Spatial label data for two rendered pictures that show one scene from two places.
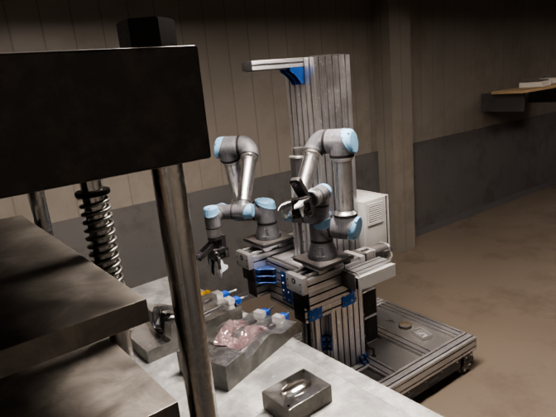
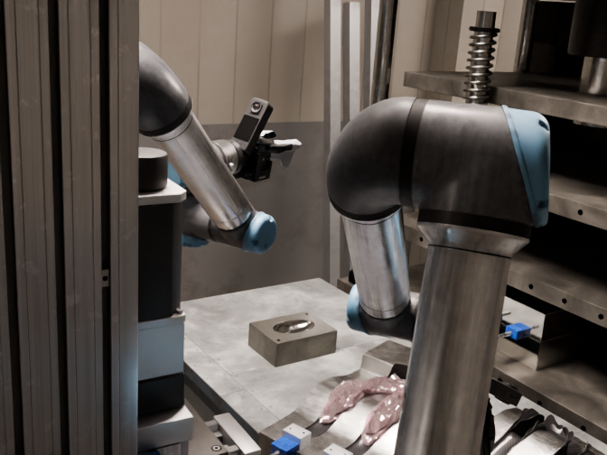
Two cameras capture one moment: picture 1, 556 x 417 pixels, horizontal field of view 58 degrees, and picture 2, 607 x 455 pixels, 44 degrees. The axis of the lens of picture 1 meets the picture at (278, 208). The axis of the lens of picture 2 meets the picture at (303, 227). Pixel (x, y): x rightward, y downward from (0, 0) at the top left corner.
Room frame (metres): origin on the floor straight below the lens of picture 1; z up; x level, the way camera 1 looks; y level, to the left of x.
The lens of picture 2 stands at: (3.51, 0.09, 1.75)
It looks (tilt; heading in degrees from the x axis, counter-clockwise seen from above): 17 degrees down; 183
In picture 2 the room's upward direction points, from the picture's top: 4 degrees clockwise
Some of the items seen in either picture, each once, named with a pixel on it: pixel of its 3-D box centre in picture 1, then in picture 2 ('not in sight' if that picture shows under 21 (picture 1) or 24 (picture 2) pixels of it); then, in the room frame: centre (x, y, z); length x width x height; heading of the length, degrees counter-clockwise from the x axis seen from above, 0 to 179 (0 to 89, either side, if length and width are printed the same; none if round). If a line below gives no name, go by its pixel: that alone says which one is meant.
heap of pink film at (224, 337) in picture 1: (238, 331); (378, 396); (1.96, 0.22, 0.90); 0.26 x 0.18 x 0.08; 144
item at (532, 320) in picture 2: not in sight; (558, 311); (1.27, 0.81, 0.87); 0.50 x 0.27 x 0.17; 127
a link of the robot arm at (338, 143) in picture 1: (342, 185); not in sight; (2.34, -0.32, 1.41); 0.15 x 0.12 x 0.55; 60
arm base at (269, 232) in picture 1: (267, 228); not in sight; (2.82, 0.07, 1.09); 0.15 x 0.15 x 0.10
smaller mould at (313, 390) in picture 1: (297, 396); (292, 338); (1.56, 0.00, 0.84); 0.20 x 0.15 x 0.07; 127
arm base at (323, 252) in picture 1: (322, 246); not in sight; (2.41, -0.21, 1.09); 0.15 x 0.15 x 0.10
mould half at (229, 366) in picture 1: (241, 341); (374, 411); (1.95, 0.21, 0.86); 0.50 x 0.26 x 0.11; 144
